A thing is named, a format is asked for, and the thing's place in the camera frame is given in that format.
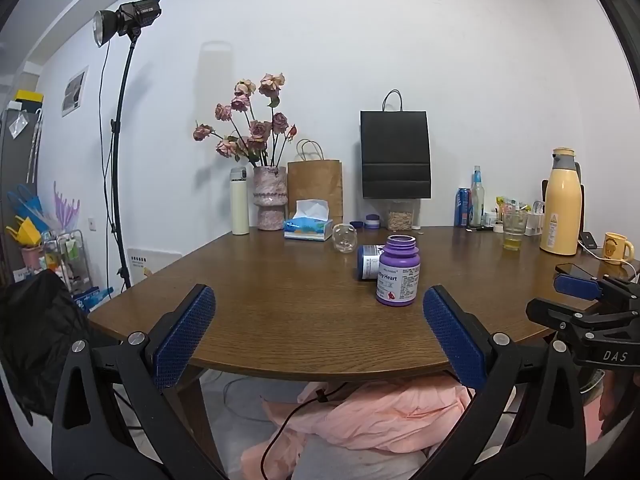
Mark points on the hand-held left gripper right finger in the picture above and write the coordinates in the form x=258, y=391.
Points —
x=454, y=340

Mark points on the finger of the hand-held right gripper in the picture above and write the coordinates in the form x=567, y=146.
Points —
x=555, y=312
x=577, y=286

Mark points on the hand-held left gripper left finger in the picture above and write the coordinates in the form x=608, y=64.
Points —
x=184, y=341

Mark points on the clear glass cup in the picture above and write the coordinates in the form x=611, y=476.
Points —
x=345, y=238

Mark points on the person's right hand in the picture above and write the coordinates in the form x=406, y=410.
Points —
x=622, y=400

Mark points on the black smartphone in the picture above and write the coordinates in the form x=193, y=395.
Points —
x=575, y=268

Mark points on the yellow mug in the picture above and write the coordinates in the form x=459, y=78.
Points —
x=614, y=249

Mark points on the wooden table leg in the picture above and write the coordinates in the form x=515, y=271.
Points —
x=195, y=410

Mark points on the cream thermos jug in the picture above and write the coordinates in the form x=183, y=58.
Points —
x=561, y=210

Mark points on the white desk organiser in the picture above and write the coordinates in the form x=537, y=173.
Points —
x=535, y=220

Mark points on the drinking glass with yellow liquid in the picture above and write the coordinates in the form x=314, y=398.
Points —
x=514, y=232

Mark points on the purple pill bottle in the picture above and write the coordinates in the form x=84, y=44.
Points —
x=397, y=275

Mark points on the colourful small packets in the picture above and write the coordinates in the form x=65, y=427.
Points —
x=511, y=206

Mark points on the pink cloth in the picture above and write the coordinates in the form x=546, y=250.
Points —
x=380, y=415

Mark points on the purple bottle with white label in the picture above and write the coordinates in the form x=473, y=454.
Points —
x=369, y=261

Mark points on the clear glass bottle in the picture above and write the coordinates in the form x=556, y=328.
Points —
x=477, y=200

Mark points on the blue drink can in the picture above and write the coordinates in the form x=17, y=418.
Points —
x=462, y=207

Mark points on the clear plastic snack container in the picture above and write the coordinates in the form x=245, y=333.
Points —
x=400, y=217

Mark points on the small jar with blue lid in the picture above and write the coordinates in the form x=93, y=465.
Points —
x=372, y=221

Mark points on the black cloth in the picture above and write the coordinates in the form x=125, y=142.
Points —
x=40, y=340

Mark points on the white thermos bottle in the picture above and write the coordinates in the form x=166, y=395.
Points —
x=239, y=205

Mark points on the pink speckled vase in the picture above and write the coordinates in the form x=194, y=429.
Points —
x=270, y=200

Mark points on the blue tissue box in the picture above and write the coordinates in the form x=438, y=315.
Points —
x=306, y=227

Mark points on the purple hangers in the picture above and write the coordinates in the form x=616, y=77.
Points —
x=67, y=207

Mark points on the black paper bag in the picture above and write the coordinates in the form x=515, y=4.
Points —
x=395, y=155

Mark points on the brown paper bag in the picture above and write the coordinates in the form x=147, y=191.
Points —
x=316, y=185

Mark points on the dried pink roses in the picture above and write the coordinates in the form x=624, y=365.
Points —
x=252, y=130

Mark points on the yellow box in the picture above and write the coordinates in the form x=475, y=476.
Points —
x=29, y=97

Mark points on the black studio light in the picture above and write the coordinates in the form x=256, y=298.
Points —
x=127, y=15

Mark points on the dark door frame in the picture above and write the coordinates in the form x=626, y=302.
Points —
x=620, y=50

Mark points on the wall poster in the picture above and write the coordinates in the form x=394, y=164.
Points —
x=75, y=91

